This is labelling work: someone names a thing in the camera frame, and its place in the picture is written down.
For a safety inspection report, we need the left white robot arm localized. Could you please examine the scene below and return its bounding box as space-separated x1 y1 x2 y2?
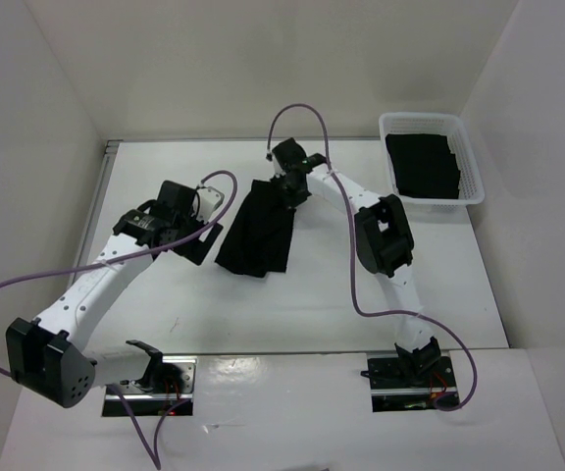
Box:
6 181 225 408

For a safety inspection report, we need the white plastic basket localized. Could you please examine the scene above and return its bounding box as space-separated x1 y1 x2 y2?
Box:
379 112 485 208

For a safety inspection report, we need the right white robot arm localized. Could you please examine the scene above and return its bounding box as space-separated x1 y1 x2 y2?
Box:
267 138 441 387

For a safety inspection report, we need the black folded skirts stack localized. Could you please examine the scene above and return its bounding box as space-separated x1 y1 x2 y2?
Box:
385 133 461 199

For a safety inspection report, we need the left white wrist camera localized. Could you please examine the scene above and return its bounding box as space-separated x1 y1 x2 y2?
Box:
193 185 225 222

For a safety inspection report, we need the purple cable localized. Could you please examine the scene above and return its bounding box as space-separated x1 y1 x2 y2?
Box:
264 102 478 411
0 170 238 471

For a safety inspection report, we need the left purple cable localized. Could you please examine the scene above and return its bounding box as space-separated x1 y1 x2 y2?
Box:
0 170 238 471

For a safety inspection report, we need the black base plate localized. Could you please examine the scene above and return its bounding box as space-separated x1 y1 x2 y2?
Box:
116 355 198 417
360 355 460 412

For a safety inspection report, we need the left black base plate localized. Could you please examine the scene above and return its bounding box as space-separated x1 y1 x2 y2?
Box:
116 355 198 417

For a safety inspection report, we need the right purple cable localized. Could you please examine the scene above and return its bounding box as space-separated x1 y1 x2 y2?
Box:
264 102 478 411

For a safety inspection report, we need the black skirt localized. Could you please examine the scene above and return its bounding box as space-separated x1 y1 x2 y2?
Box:
215 180 295 279

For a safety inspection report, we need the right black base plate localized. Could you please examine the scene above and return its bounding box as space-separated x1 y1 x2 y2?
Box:
360 355 460 412

